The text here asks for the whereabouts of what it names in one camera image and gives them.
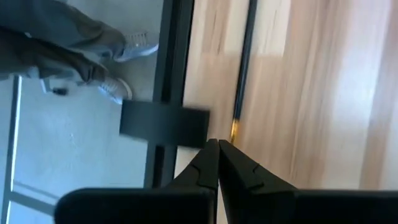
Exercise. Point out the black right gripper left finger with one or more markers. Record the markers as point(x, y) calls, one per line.
point(140, 205)

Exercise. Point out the person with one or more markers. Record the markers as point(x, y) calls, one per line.
point(62, 37)

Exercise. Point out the black paintbrush gold ferrule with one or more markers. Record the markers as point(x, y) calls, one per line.
point(245, 62)

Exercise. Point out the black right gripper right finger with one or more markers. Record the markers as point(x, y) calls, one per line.
point(280, 205)

